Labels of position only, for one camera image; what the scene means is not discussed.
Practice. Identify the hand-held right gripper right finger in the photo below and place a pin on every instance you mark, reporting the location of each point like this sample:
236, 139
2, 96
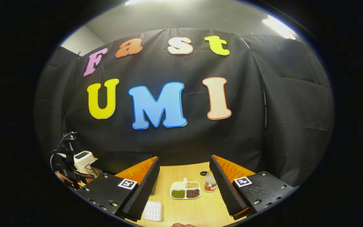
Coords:
224, 189

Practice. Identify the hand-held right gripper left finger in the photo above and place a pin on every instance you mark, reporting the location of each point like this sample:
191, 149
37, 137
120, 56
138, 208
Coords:
142, 192

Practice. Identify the black electric oven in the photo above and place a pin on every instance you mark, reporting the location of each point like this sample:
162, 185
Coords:
118, 160

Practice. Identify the clear bottle with red label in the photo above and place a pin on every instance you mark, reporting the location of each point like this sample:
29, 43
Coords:
210, 184

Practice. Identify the white rectangular plate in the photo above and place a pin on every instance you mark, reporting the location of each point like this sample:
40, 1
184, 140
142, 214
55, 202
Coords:
153, 211

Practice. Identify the black round table grommet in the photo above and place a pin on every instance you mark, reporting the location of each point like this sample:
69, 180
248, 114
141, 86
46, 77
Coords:
203, 173

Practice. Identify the white divided bean dish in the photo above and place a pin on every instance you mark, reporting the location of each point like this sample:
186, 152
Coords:
185, 189

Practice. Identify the black backdrop cloth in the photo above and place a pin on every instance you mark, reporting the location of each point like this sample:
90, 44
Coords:
175, 135

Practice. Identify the ceiling light panel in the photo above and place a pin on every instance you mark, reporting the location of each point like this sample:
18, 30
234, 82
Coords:
278, 27

